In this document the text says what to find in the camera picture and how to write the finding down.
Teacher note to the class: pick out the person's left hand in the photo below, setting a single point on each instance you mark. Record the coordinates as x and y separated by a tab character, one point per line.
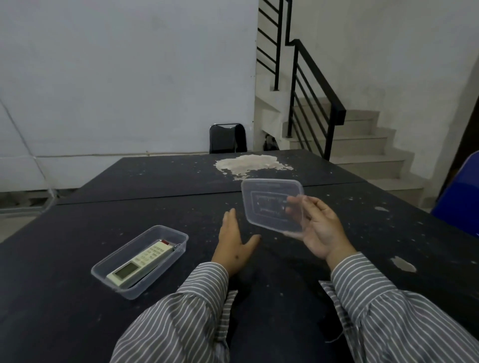
230	250

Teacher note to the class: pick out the black metal stair railing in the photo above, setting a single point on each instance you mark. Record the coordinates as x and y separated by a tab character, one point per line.
316	86

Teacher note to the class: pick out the person's left thumb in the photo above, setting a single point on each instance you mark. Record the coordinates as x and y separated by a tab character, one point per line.
251	243

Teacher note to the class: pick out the clear plastic container lid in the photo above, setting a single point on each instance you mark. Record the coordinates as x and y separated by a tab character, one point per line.
264	202

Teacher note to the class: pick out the blue plastic chair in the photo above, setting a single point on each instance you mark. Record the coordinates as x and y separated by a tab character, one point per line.
458	198

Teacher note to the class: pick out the black chair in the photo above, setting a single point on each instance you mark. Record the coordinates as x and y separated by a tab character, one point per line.
227	138

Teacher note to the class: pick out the person's right thumb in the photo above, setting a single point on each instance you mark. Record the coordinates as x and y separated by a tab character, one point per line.
316	204

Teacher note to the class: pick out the grey concrete staircase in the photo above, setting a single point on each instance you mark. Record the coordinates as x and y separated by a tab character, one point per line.
366	149

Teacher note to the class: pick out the small silver metal piece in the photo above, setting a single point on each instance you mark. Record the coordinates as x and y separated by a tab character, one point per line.
178	247

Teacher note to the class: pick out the person's left forearm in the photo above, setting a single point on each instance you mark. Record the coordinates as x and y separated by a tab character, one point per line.
179	321

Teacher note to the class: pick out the white remote control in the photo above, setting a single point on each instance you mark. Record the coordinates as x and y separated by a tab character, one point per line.
140	263

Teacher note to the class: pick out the clear plastic rectangular container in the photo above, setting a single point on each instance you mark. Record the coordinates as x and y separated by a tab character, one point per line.
112	267

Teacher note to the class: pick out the person's right forearm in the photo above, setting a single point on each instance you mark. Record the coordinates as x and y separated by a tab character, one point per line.
393	321

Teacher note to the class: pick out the person's right hand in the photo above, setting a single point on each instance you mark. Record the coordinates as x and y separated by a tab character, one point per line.
323	233

